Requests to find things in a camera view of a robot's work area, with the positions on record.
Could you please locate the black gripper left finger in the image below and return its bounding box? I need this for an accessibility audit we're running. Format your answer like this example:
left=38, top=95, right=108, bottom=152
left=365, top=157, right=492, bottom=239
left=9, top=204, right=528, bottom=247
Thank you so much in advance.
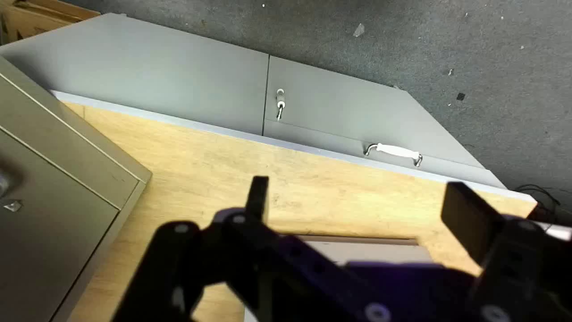
left=245, top=173, right=272, bottom=225

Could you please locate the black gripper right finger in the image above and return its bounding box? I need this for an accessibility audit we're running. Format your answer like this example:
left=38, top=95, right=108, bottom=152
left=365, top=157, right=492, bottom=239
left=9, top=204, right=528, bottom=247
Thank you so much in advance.
left=440, top=180, right=510, bottom=264

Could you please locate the beige filing cabinet drawer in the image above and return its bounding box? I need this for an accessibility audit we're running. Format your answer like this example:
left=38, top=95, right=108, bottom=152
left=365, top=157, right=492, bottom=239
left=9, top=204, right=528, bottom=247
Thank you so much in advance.
left=0, top=127, right=122, bottom=322

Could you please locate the gray flat board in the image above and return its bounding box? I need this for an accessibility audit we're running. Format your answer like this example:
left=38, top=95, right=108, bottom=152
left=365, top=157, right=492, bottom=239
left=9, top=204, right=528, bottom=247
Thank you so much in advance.
left=295, top=232, right=436, bottom=268

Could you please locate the tall two-door storage cabinet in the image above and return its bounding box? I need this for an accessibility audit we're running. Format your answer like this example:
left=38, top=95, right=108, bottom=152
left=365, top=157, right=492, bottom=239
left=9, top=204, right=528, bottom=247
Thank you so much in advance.
left=0, top=12, right=508, bottom=189

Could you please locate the beige metal filing cabinet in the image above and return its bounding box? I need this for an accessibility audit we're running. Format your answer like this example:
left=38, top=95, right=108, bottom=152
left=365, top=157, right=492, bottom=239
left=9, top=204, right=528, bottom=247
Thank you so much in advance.
left=0, top=55, right=154, bottom=322

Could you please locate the brown cardboard box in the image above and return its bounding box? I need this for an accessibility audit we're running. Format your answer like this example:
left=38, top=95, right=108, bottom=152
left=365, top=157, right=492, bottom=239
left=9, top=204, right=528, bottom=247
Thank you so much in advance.
left=0, top=0, right=102, bottom=44

